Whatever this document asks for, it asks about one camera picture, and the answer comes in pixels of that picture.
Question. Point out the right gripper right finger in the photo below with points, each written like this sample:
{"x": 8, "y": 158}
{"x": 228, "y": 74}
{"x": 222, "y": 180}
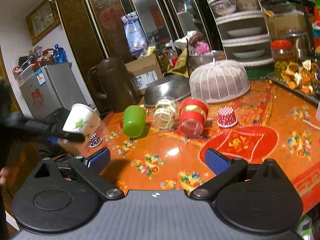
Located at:
{"x": 227, "y": 171}

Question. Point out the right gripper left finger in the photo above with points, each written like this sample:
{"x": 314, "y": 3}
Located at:
{"x": 87, "y": 171}

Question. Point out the white floral paper cup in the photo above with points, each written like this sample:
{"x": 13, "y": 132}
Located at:
{"x": 82, "y": 119}

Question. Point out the clear cup with red band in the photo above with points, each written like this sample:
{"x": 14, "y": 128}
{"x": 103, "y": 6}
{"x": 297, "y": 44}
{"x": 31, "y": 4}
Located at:
{"x": 193, "y": 115}

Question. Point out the green plastic cup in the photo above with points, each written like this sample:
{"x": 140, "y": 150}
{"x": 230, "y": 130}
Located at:
{"x": 134, "y": 121}

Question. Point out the clear cup with yellow band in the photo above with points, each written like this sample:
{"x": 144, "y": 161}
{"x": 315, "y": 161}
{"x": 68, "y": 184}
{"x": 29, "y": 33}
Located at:
{"x": 165, "y": 114}

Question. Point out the purple polka dot cupcake liner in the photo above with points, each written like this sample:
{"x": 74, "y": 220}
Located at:
{"x": 94, "y": 140}

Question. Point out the red checkered cupcake liner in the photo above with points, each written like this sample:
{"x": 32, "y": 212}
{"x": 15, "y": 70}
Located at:
{"x": 226, "y": 117}

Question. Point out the grey mini fridge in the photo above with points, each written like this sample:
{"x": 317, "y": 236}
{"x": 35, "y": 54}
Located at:
{"x": 47, "y": 88}

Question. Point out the blue water bottle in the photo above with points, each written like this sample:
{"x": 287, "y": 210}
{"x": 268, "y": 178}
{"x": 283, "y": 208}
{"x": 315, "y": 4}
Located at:
{"x": 60, "y": 54}

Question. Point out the brown plastic pitcher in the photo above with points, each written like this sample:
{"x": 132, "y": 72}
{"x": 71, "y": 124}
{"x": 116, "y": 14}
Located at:
{"x": 111, "y": 86}

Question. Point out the white mesh food cover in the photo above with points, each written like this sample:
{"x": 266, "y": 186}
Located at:
{"x": 219, "y": 81}

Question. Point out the steel colander bowl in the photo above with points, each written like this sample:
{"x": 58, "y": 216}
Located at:
{"x": 173, "y": 86}

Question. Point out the yellow-green cloth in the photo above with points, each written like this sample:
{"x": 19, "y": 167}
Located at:
{"x": 181, "y": 66}

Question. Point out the steel basin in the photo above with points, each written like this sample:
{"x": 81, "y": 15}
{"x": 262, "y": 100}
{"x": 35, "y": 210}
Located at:
{"x": 198, "y": 60}

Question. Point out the cardboard box with label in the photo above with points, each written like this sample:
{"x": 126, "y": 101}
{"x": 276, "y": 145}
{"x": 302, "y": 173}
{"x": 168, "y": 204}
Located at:
{"x": 144, "y": 71}

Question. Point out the tray of dried food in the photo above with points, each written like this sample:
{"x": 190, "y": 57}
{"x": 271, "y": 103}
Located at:
{"x": 301, "y": 78}

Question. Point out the pink cloth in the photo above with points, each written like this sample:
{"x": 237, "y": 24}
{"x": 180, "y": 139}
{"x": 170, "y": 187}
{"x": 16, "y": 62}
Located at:
{"x": 201, "y": 48}

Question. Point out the jar with red lid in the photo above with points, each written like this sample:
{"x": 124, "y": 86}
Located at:
{"x": 282, "y": 53}

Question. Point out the blue white plastic bag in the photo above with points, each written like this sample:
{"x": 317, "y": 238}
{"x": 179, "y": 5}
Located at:
{"x": 134, "y": 33}

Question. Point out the white tiered dish rack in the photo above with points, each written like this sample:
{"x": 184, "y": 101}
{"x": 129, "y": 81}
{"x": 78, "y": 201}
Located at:
{"x": 243, "y": 30}

